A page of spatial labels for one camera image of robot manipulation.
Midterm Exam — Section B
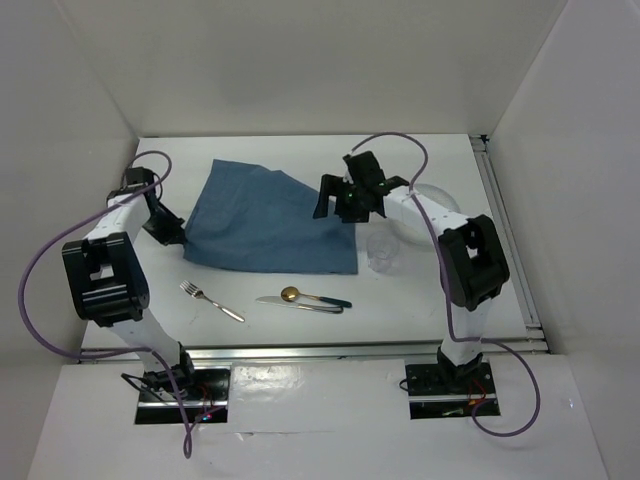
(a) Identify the blue cloth napkin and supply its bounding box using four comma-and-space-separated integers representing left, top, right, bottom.
183, 159, 358, 275

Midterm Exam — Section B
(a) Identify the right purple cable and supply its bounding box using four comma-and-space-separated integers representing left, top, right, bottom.
349, 131, 542, 438

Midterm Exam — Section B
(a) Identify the purple cable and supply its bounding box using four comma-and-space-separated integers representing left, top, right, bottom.
349, 131, 542, 438
17, 151, 196, 459

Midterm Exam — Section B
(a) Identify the gold spoon teal handle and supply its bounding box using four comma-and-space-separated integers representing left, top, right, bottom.
280, 286, 353, 308

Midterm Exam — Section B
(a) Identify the clear plastic cup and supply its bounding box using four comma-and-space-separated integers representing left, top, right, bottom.
366, 231, 399, 274

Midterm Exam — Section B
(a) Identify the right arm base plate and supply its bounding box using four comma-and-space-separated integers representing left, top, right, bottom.
398, 362, 501, 420

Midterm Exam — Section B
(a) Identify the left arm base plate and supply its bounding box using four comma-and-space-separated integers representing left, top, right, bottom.
121, 367, 231, 425

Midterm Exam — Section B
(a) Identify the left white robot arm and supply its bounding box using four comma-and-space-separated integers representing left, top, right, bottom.
62, 167, 198, 399

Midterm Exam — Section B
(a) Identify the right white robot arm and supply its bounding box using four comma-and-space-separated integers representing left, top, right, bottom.
313, 151, 510, 392

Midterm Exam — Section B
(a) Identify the clear glass bowl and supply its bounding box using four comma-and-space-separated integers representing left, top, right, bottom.
392, 182, 461, 247

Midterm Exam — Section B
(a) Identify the silver table knife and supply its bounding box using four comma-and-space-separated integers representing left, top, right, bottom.
256, 296, 344, 314

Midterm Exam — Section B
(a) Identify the aluminium front rail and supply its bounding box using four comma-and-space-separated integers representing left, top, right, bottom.
186, 342, 439, 362

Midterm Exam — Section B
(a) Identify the silver fork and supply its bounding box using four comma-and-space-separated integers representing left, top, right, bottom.
180, 281, 245, 323

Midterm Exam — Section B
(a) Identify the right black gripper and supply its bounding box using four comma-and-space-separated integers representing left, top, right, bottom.
314, 174, 371, 223

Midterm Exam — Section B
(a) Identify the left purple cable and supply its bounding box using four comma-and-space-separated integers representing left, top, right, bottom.
17, 151, 196, 459

